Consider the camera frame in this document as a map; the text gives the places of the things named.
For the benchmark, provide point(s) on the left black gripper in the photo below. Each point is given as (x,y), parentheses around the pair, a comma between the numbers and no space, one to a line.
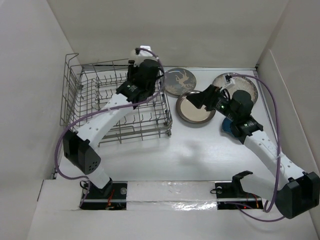
(133,69)

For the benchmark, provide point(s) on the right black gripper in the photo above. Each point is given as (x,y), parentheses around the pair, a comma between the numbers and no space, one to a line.
(205,97)

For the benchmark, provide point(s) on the cream plate with metallic rim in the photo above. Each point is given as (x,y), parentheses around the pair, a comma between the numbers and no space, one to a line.
(189,113)

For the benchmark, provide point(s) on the cream three-section divided plate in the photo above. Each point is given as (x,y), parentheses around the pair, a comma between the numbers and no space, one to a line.
(134,55)

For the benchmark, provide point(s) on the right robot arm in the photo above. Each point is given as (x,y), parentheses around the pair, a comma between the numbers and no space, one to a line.
(294,191)

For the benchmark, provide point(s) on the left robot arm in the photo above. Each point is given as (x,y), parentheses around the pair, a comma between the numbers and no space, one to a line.
(79,146)

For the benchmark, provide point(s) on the grey plate with deer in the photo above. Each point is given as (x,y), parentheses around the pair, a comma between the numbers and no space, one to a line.
(178,81)

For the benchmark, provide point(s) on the dark blue plate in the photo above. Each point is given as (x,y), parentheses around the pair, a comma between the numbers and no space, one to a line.
(226,126)

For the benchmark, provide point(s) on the speckled beige round plate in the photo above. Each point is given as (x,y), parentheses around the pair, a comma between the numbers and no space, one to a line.
(240,83)

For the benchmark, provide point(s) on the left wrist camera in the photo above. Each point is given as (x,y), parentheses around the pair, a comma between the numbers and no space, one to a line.
(143,55)

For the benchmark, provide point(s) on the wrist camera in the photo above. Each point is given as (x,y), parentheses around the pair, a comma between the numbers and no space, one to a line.
(231,81)
(143,55)

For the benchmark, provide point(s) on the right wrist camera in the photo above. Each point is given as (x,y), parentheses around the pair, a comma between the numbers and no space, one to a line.
(231,81)

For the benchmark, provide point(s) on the grey wire dish rack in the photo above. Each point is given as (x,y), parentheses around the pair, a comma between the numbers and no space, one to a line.
(87,89)

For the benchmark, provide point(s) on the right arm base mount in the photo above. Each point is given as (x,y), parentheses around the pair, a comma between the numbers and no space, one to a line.
(231,196)

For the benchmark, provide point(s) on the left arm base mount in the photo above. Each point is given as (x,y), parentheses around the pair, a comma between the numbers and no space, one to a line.
(118,189)

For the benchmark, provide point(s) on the metal rail bar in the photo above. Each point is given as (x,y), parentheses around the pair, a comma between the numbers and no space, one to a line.
(172,199)

